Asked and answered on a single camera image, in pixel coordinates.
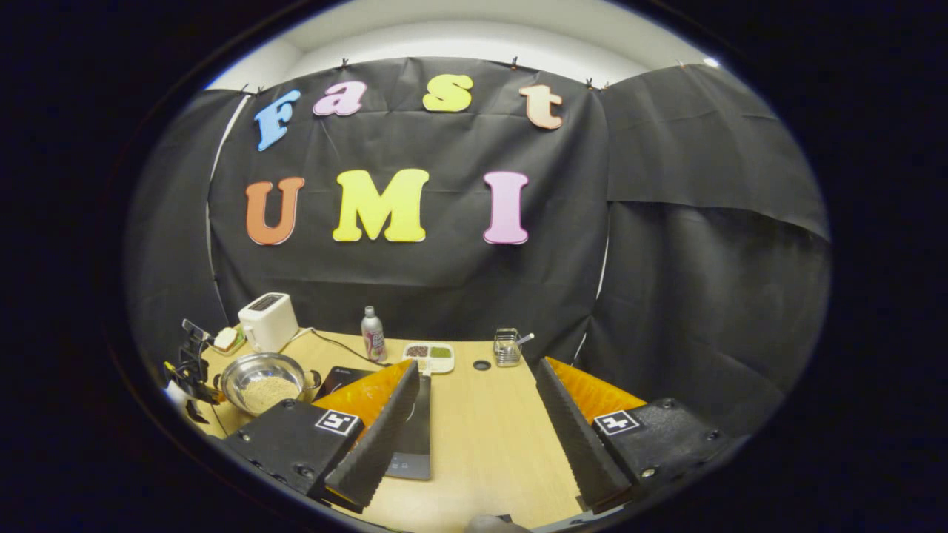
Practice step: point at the sandwich with lettuce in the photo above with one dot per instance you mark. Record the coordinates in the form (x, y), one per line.
(225, 338)

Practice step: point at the black induction cooktop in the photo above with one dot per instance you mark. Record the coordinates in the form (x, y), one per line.
(415, 437)

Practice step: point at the white divided seasoning dish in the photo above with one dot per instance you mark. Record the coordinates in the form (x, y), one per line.
(428, 357)

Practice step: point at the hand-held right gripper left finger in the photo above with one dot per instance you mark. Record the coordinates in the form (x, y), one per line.
(378, 451)

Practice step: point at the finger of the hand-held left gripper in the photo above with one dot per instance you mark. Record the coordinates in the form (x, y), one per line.
(195, 337)

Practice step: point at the silver bottle with pink label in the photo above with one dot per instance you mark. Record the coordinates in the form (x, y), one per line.
(372, 337)

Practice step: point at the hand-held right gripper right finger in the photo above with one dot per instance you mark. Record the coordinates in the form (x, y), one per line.
(578, 451)

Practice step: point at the heap of yellow soybeans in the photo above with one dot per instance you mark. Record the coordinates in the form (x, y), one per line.
(270, 394)

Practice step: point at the white toaster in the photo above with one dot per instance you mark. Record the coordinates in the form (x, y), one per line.
(266, 326)

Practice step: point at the small sandwich plate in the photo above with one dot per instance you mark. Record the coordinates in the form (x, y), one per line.
(238, 348)

